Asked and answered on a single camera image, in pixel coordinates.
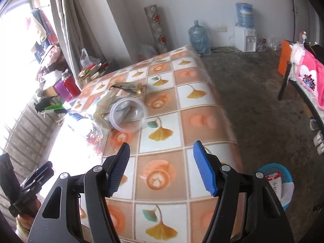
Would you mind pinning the red thermos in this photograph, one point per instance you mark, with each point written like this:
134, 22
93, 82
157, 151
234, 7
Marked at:
72, 86

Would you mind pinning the wall outlet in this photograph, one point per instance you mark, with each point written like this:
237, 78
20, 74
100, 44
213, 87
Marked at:
222, 28

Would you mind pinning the translucent plastic bag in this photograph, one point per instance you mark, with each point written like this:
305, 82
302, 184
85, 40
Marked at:
88, 59
148, 53

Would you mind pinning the black folded item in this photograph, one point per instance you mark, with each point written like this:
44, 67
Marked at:
41, 105

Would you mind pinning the tall patterned roll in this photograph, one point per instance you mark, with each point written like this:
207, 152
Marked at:
157, 30

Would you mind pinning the pink flowered cloth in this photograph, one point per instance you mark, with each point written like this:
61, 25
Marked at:
312, 76

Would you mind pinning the clear glassware group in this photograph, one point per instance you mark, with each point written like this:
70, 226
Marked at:
268, 45

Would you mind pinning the purple plastic bottle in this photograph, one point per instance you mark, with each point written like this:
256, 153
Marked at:
62, 91

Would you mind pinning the pile of colourful packets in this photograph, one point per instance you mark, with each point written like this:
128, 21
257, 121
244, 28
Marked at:
93, 72

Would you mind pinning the white shoes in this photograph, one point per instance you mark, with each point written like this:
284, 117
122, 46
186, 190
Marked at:
317, 136

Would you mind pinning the beige shoes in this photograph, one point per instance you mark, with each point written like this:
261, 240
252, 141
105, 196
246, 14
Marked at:
60, 119

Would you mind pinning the blue mesh basket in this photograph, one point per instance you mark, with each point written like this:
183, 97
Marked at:
286, 174

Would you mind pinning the clear plastic bottle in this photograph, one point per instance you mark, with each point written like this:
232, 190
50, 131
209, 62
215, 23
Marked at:
88, 131

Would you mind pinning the person's left forearm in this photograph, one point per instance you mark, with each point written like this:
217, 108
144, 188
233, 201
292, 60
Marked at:
23, 224

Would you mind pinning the white water dispenser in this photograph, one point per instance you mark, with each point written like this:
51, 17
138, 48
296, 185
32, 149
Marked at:
244, 40

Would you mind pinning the red and tan snack bag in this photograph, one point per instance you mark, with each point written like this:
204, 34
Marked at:
274, 182

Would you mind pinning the grey curtain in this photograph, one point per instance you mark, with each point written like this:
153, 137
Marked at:
76, 17

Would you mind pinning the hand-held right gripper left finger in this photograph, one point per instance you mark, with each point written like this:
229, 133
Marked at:
117, 172

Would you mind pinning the orange board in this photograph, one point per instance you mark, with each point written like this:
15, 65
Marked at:
284, 58

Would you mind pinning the white plastic bag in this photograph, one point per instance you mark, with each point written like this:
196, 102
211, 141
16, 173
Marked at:
52, 78

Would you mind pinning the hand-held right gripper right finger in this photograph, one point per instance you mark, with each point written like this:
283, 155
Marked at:
205, 169

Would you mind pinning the clear round plastic bowl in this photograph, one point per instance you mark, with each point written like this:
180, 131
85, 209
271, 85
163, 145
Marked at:
131, 121

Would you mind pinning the metal window railing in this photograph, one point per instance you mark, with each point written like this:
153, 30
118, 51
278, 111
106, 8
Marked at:
25, 131

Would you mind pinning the green paper bag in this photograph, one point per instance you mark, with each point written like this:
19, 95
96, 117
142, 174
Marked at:
54, 106

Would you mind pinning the black cloth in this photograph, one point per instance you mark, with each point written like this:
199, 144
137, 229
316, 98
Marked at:
315, 52

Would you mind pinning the blue water jug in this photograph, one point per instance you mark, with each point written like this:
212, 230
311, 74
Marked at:
198, 39
245, 15

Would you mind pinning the cream plastic bag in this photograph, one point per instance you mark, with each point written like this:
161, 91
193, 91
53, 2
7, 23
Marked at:
102, 111

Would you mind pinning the cardboard box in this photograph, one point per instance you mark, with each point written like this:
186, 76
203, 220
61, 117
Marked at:
50, 92

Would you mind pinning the hanging white garment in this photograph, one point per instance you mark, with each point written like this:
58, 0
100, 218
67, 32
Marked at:
40, 30

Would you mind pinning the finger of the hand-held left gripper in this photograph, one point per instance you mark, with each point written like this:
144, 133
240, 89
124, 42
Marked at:
40, 173

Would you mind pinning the patterned plastic tablecloth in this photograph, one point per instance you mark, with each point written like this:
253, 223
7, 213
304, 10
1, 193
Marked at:
187, 121

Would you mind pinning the black metal chair frame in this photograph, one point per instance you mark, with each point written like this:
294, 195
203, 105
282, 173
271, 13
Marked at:
284, 81

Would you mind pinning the small white bottle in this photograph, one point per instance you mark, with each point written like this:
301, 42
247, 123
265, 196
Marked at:
303, 37

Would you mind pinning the gold snack wrapper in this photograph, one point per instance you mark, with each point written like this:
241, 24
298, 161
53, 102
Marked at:
129, 87

